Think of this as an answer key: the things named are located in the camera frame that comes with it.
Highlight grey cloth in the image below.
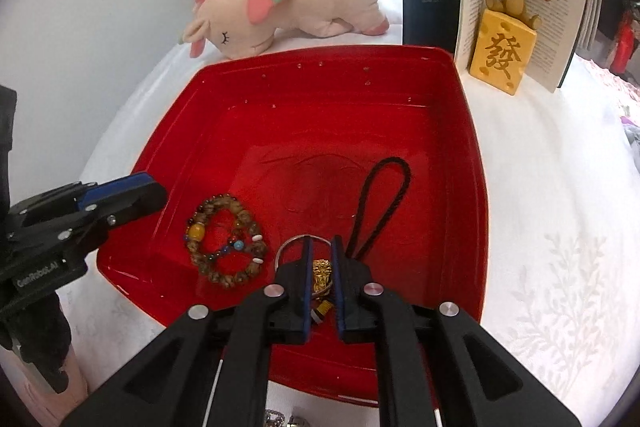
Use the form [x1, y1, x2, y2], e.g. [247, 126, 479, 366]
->
[620, 114, 640, 152]

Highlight brown beaded bracelet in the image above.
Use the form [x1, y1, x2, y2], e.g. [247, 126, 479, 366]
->
[182, 193, 269, 290]

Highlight black clothing on rack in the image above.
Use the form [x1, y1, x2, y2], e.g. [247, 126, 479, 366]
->
[597, 0, 640, 42]

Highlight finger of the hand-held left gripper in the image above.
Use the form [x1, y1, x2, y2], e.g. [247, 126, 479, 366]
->
[10, 172, 156, 228]
[12, 181, 169, 268]

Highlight mouse figurine on cheese block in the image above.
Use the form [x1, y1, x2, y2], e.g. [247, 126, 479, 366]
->
[469, 0, 557, 96]

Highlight red square tray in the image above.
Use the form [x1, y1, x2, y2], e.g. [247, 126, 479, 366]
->
[95, 46, 490, 410]

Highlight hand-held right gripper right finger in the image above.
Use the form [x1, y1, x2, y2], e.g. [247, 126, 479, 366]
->
[331, 234, 583, 427]

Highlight gold charm keyring black cord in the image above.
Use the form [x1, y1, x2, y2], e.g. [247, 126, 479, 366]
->
[274, 155, 412, 325]

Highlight pink patterned blanket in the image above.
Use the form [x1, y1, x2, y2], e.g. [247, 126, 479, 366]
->
[575, 54, 640, 108]

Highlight red hanging item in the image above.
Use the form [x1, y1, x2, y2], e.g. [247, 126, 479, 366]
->
[611, 14, 640, 72]

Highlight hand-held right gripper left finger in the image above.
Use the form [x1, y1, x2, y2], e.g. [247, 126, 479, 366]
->
[60, 234, 315, 427]

